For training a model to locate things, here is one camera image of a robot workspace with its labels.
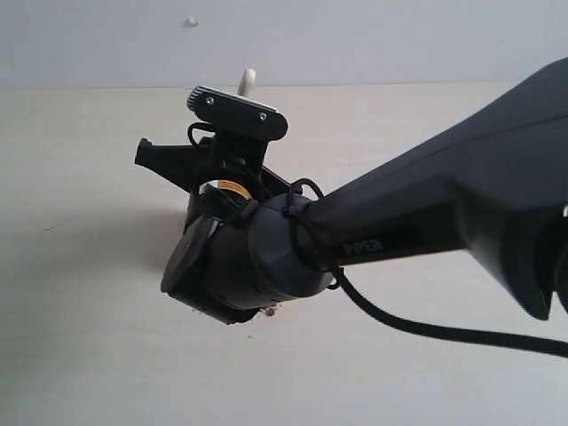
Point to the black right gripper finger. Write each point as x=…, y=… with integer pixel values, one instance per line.
x=176, y=164

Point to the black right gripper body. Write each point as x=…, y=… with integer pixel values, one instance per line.
x=239, y=160

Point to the white paint brush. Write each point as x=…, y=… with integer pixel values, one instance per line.
x=247, y=82

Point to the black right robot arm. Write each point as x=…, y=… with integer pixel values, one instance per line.
x=494, y=185

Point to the brown beans and white crumbs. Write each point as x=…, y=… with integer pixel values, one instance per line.
x=207, y=328

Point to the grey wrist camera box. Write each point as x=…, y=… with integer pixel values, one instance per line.
x=237, y=114

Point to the small white wall plug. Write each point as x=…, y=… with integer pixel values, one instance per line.
x=191, y=22

